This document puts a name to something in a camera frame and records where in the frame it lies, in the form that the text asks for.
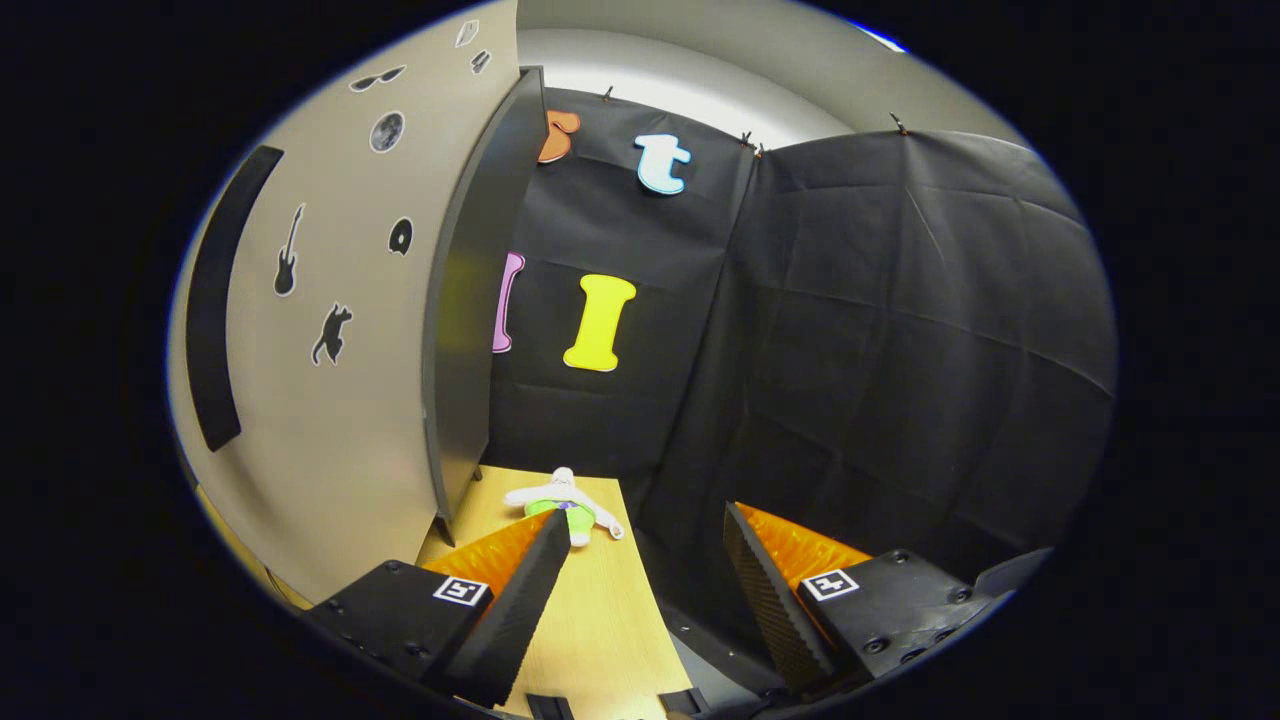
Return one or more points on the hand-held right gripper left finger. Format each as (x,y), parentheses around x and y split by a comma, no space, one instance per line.
(525,610)

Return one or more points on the beige cabinet door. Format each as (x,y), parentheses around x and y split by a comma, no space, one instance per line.
(340,430)

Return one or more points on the black backdrop cloth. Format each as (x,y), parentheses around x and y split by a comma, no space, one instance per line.
(900,350)

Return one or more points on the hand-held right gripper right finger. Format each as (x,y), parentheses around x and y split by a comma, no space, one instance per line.
(765,610)

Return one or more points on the pink starfish plush toy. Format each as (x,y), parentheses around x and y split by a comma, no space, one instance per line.
(562,498)

